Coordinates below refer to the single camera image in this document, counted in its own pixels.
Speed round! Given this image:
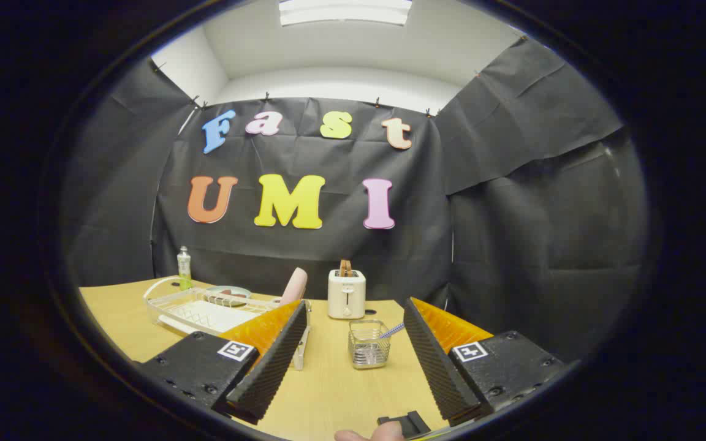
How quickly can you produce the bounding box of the ceiling light panel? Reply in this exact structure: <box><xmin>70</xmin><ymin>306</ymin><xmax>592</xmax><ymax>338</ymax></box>
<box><xmin>278</xmin><ymin>0</ymin><xmax>413</xmax><ymax>26</ymax></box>

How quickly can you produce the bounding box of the clear bottle with green liquid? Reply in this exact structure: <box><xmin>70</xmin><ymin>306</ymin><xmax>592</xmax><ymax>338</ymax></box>
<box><xmin>176</xmin><ymin>246</ymin><xmax>193</xmax><ymax>290</ymax></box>

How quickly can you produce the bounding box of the black backdrop cloth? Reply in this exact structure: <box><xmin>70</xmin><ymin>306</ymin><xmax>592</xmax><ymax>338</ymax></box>
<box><xmin>59</xmin><ymin>37</ymin><xmax>651</xmax><ymax>362</ymax></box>

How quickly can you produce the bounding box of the white toaster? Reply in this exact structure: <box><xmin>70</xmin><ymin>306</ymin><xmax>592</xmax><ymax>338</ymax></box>
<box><xmin>327</xmin><ymin>268</ymin><xmax>367</xmax><ymax>320</ymax></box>

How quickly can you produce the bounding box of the pink plate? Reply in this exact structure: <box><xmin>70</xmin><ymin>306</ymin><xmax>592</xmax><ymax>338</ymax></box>
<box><xmin>279</xmin><ymin>268</ymin><xmax>308</xmax><ymax>307</ymax></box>

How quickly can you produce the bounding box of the white wire dish rack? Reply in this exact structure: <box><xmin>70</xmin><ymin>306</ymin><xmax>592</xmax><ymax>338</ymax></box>
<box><xmin>143</xmin><ymin>276</ymin><xmax>312</xmax><ymax>371</ymax></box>

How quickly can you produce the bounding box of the clear wire basket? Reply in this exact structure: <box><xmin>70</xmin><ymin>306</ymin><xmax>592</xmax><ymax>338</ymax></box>
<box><xmin>348</xmin><ymin>319</ymin><xmax>392</xmax><ymax>370</ymax></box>

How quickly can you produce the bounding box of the light blue plate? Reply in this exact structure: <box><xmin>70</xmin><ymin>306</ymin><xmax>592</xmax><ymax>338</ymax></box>
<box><xmin>205</xmin><ymin>285</ymin><xmax>252</xmax><ymax>307</ymax></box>

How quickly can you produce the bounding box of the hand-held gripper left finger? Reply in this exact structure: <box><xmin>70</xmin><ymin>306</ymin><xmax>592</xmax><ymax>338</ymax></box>
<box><xmin>135</xmin><ymin>299</ymin><xmax>309</xmax><ymax>426</ymax></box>

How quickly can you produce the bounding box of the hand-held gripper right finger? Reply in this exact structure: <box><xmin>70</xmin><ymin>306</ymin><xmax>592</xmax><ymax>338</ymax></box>
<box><xmin>403</xmin><ymin>297</ymin><xmax>568</xmax><ymax>428</ymax></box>

